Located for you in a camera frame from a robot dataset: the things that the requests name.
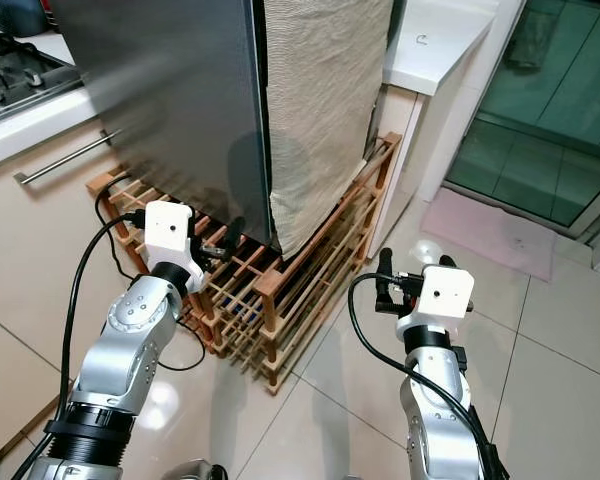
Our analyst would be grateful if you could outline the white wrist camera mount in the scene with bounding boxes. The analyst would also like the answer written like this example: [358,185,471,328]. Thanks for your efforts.
[145,200,206,291]
[397,265,476,341]

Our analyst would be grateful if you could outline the steel gas stove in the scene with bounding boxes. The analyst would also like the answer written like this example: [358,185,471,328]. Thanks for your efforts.
[0,30,81,126]

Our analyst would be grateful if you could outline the grey robot left leg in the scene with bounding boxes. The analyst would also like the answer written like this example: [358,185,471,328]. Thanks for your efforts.
[160,458,226,480]

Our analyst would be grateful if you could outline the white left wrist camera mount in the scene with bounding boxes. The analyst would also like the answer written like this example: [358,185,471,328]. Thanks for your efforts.
[145,200,206,291]

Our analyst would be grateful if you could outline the beige cloth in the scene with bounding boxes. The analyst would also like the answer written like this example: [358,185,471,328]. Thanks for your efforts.
[262,0,396,259]

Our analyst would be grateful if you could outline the metal cabinet handle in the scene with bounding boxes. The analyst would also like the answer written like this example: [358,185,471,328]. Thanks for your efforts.
[12,130,116,186]

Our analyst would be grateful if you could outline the wooden slatted rack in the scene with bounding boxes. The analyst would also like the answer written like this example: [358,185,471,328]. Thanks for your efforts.
[85,130,403,391]

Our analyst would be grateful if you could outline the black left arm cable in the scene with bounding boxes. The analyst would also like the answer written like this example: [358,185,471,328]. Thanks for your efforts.
[15,208,151,480]

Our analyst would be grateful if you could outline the dark grey mini fridge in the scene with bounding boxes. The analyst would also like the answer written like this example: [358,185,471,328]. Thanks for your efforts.
[48,0,281,246]

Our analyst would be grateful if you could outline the green glass sliding door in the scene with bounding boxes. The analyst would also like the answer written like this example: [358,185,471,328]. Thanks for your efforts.
[445,0,600,226]

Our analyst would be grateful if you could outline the pink floor mat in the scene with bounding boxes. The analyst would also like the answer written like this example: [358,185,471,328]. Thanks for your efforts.
[418,188,566,281]

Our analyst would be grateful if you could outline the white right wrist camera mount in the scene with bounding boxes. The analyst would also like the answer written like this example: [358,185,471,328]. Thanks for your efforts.
[397,265,476,341]

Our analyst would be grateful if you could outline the cream kitchen cabinet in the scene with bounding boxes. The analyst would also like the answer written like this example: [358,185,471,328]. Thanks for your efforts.
[0,110,141,471]

